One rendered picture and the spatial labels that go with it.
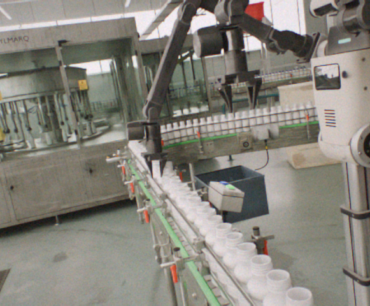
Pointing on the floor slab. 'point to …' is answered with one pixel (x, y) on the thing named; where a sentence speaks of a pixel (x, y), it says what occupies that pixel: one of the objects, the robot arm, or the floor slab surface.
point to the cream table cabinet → (298, 152)
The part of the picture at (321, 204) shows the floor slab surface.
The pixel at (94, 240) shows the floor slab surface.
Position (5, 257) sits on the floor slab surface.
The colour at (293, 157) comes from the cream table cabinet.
